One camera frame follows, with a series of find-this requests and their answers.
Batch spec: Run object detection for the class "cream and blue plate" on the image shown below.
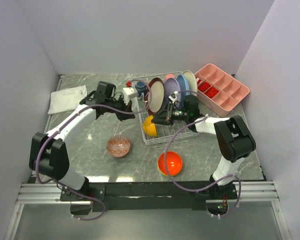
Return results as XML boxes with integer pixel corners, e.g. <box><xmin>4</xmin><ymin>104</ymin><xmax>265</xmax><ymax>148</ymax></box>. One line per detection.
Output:
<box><xmin>182</xmin><ymin>70</ymin><xmax>198</xmax><ymax>96</ymax></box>

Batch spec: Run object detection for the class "pink compartment organizer tray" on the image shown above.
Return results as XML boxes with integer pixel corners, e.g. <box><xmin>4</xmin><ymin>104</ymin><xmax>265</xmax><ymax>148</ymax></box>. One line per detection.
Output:
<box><xmin>194</xmin><ymin>63</ymin><xmax>250</xmax><ymax>117</ymax></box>

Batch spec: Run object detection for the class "dark blue ceramic mug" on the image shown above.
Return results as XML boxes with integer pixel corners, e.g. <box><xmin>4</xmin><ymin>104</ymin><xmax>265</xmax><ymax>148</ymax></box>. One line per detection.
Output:
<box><xmin>135</xmin><ymin>81</ymin><xmax>147</xmax><ymax>98</ymax></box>

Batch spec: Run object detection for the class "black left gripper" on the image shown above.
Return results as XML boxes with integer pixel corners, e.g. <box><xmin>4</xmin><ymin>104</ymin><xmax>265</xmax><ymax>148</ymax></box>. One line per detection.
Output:
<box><xmin>105</xmin><ymin>94</ymin><xmax>135</xmax><ymax>122</ymax></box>

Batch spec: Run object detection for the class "white folded cloth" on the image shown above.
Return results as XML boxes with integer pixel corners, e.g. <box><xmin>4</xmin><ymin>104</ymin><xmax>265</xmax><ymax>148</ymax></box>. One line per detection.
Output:
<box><xmin>47</xmin><ymin>85</ymin><xmax>88</xmax><ymax>115</ymax></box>

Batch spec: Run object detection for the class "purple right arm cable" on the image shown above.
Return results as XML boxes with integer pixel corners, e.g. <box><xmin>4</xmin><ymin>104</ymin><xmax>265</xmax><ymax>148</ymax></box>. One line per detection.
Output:
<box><xmin>163</xmin><ymin>90</ymin><xmax>241</xmax><ymax>218</ymax></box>

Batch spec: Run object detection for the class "aluminium rail frame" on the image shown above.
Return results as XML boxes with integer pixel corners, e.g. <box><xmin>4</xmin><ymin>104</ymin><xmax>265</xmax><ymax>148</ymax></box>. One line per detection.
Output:
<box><xmin>3</xmin><ymin>73</ymin><xmax>291</xmax><ymax>240</ymax></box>

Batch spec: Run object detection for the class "red-orange bowl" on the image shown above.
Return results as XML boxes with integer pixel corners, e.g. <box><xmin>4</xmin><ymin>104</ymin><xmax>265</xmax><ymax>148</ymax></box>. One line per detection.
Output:
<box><xmin>157</xmin><ymin>151</ymin><xmax>183</xmax><ymax>177</ymax></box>

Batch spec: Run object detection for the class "red cloth item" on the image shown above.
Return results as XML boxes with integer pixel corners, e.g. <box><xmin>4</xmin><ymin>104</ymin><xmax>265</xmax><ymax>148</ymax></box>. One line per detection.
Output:
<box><xmin>205</xmin><ymin>87</ymin><xmax>219</xmax><ymax>99</ymax></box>
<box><xmin>198</xmin><ymin>82</ymin><xmax>211</xmax><ymax>93</ymax></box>

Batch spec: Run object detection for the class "red white patterned bowl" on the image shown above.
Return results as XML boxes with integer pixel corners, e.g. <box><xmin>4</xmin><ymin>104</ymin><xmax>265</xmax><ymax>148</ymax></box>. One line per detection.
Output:
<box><xmin>106</xmin><ymin>134</ymin><xmax>131</xmax><ymax>158</ymax></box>

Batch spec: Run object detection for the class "pink plastic cup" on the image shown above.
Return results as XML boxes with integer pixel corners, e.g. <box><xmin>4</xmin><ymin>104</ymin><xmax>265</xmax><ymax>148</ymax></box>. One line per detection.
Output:
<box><xmin>165</xmin><ymin>73</ymin><xmax>175</xmax><ymax>80</ymax></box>

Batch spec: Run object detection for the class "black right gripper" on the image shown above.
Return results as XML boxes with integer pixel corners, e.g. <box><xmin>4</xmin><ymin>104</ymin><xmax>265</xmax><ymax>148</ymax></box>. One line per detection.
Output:
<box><xmin>152</xmin><ymin>103</ymin><xmax>190</xmax><ymax>127</ymax></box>

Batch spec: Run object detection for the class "lavender plate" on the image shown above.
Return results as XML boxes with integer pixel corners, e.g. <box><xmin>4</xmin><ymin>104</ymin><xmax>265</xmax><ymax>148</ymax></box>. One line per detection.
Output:
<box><xmin>162</xmin><ymin>77</ymin><xmax>181</xmax><ymax>110</ymax></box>

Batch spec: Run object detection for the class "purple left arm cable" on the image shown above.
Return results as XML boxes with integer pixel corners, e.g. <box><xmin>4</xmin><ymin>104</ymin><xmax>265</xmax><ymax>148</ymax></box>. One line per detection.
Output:
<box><xmin>34</xmin><ymin>81</ymin><xmax>153</xmax><ymax>221</ymax></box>

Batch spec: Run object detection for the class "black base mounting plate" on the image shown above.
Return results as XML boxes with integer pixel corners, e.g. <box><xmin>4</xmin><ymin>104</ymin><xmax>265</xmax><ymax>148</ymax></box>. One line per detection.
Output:
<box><xmin>60</xmin><ymin>181</ymin><xmax>238</xmax><ymax>216</ymax></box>

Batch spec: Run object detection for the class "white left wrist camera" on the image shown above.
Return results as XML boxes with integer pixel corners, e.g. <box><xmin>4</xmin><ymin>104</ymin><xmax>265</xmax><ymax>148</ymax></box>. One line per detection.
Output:
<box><xmin>122</xmin><ymin>87</ymin><xmax>138</xmax><ymax>105</ymax></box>

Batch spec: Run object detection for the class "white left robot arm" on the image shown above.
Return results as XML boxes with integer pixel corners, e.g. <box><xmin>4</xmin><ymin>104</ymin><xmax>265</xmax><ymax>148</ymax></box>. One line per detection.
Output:
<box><xmin>29</xmin><ymin>81</ymin><xmax>138</xmax><ymax>201</ymax></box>

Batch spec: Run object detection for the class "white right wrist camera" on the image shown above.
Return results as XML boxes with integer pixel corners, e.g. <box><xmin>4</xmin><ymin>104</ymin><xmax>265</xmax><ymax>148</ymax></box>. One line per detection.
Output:
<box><xmin>168</xmin><ymin>91</ymin><xmax>179</xmax><ymax>105</ymax></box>

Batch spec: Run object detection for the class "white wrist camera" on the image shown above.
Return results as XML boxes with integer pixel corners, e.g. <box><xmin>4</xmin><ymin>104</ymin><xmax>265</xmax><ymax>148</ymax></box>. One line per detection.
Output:
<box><xmin>168</xmin><ymin>91</ymin><xmax>179</xmax><ymax>105</ymax></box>
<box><xmin>122</xmin><ymin>87</ymin><xmax>138</xmax><ymax>105</ymax></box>

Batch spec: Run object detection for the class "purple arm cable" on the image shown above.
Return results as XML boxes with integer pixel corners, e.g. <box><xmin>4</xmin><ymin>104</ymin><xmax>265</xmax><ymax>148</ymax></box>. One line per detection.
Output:
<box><xmin>163</xmin><ymin>90</ymin><xmax>241</xmax><ymax>218</ymax></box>
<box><xmin>34</xmin><ymin>81</ymin><xmax>153</xmax><ymax>221</ymax></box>

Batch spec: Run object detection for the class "dark red rimmed plate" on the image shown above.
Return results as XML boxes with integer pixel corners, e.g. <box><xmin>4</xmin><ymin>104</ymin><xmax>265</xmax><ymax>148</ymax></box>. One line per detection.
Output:
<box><xmin>147</xmin><ymin>77</ymin><xmax>165</xmax><ymax>115</ymax></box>

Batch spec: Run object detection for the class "orange-yellow bowl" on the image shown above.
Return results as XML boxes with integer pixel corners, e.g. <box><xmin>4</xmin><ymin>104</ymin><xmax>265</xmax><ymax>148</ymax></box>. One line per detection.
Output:
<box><xmin>142</xmin><ymin>115</ymin><xmax>158</xmax><ymax>137</ymax></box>

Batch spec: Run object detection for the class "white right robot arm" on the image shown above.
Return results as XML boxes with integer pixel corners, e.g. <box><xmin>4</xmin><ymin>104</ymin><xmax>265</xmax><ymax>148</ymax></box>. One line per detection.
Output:
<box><xmin>151</xmin><ymin>94</ymin><xmax>256</xmax><ymax>199</ymax></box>

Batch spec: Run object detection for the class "white wire dish rack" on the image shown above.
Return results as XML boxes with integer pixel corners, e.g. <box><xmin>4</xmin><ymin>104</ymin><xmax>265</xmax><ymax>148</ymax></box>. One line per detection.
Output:
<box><xmin>131</xmin><ymin>71</ymin><xmax>198</xmax><ymax>145</ymax></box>

